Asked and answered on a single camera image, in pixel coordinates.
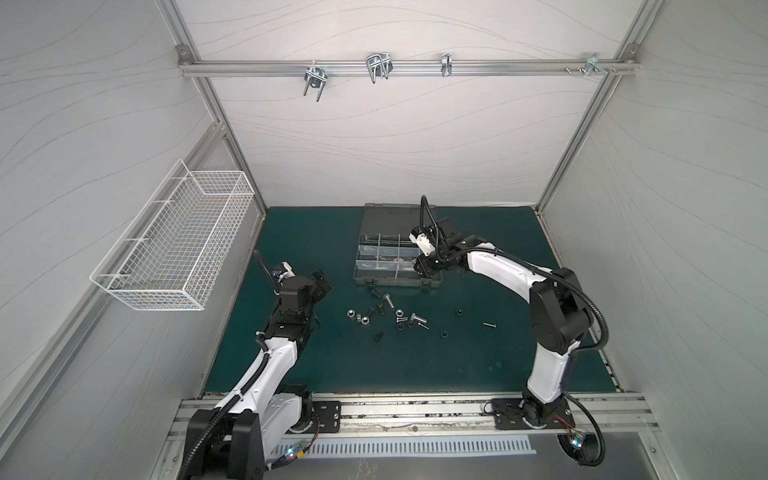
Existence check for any silver hex bolt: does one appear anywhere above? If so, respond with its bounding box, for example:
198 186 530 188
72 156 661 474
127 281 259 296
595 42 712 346
383 293 396 310
410 313 428 324

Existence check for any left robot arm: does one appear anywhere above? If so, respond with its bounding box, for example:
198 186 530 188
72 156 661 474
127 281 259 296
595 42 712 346
177 263 332 479

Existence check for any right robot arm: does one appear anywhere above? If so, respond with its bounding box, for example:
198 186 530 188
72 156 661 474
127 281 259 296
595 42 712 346
409 218 607 429

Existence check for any grey compartment organizer box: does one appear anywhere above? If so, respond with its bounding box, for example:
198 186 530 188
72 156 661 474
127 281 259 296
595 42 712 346
353 203 443 289

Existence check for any white vent strip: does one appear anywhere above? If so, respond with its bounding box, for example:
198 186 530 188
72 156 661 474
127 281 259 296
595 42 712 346
303 434 536 459

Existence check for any metal u-bolt clamp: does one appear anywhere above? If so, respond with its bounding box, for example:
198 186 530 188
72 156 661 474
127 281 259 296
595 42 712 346
365 52 393 84
303 65 328 102

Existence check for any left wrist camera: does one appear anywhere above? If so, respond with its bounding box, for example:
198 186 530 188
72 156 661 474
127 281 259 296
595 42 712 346
272 261 295 283

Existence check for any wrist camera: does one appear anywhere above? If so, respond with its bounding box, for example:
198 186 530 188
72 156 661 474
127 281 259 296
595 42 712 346
409 233 435 257
272 261 295 283

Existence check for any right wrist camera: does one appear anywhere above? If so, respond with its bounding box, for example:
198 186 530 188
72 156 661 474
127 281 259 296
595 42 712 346
409 233 435 257

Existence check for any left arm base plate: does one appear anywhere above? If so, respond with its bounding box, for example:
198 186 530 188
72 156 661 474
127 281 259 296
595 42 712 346
288 401 342 434

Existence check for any white wire basket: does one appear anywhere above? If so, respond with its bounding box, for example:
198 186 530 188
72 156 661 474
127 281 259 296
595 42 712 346
90 159 254 312

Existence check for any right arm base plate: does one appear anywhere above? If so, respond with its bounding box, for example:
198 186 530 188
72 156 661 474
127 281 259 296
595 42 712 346
490 396 575 430

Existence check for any small metal bracket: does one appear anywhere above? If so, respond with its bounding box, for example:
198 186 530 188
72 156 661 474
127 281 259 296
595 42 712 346
441 53 453 78

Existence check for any right metal rail clamp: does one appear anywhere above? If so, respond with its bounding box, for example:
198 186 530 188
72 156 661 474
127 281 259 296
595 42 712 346
564 54 618 78

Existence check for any aluminium crossbar rail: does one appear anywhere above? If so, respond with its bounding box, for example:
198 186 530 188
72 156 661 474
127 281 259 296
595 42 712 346
179 57 641 78

